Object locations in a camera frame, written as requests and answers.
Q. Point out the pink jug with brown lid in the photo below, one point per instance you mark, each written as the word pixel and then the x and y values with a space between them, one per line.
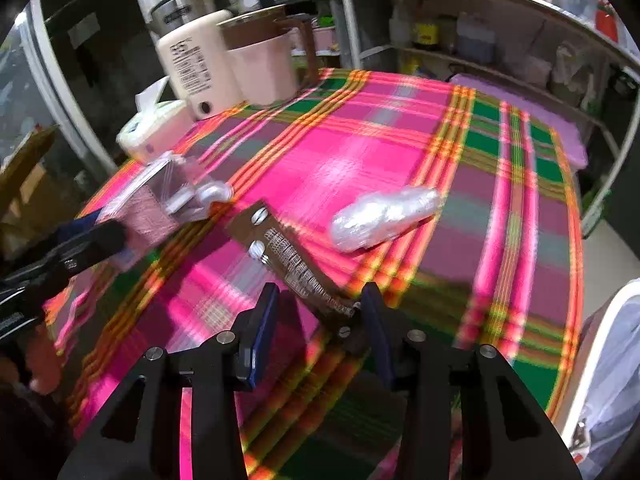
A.
pixel 260 70

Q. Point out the pink green plaid tablecloth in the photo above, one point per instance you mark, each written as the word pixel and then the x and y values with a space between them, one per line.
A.
pixel 350 150

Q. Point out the metal shelf counter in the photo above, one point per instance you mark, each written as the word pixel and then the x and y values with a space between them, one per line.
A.
pixel 352 25

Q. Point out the grey plastic jug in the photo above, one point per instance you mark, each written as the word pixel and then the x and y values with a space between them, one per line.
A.
pixel 475 37

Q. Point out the brown snack wrapper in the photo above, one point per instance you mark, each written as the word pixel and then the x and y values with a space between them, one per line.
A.
pixel 295 270

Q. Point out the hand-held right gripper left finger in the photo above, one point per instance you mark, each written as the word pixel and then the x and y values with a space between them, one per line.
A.
pixel 262 340

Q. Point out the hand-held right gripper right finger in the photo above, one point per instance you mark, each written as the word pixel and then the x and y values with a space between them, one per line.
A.
pixel 375 330

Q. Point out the cream electric water dispenser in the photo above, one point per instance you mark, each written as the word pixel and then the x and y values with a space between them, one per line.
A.
pixel 195 60

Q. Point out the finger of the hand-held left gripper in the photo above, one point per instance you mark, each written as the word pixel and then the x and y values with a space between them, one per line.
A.
pixel 95 247
pixel 75 227

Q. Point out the person's left hand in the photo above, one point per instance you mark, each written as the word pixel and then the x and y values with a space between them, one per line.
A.
pixel 42 365

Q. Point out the crumpled clear plastic wrap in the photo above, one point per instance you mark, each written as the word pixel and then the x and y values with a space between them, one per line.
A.
pixel 385 217

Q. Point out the cardboard box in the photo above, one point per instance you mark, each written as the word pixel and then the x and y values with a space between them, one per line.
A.
pixel 25 170

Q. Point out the red thermos flask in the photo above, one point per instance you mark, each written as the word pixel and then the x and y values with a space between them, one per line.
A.
pixel 606 22

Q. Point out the jar with yellow label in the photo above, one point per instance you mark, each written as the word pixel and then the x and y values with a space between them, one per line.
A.
pixel 426 34

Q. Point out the crumpled plastic bag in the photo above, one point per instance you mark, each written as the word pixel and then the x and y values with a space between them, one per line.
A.
pixel 570 72

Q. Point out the yellow white tissue pack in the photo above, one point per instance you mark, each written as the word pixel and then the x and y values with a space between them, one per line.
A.
pixel 150 130

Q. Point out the stainless steel electric kettle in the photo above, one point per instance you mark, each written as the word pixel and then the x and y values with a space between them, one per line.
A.
pixel 180 7

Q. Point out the white plastic bottle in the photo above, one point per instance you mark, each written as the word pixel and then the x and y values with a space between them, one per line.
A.
pixel 400 22

